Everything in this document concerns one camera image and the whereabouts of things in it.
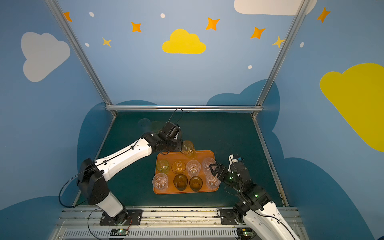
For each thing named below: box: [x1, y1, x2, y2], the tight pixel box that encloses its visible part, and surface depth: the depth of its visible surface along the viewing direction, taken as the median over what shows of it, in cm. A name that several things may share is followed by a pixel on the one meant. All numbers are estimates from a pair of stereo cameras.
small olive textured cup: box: [189, 176, 203, 192], surface depth 82 cm
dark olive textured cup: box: [173, 174, 188, 191], surface depth 83 cm
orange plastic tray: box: [152, 150, 221, 195], surface depth 85 cm
